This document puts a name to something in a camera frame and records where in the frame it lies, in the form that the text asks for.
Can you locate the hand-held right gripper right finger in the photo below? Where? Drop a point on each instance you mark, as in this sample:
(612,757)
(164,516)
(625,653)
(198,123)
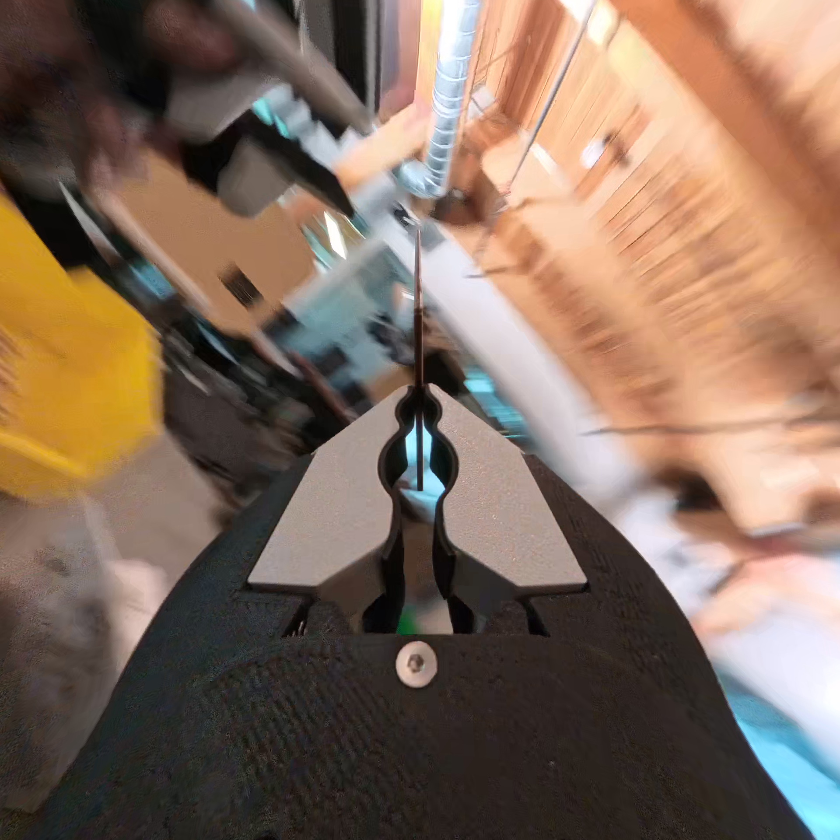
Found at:
(505,512)

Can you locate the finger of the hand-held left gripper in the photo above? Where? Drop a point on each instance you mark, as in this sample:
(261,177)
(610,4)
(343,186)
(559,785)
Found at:
(253,177)
(295,59)

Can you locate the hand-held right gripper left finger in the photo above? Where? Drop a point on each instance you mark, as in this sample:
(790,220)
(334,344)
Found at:
(328,512)

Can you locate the laser-cut wooden puzzle sheet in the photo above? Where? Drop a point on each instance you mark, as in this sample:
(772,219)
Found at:
(418,328)

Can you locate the person's left hand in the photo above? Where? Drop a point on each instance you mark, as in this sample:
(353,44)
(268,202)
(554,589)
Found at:
(190,39)

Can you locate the tan chair back with label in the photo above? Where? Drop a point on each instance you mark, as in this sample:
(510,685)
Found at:
(197,243)

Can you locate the yellow plastic bin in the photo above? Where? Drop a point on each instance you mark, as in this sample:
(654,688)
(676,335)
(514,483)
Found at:
(65,367)

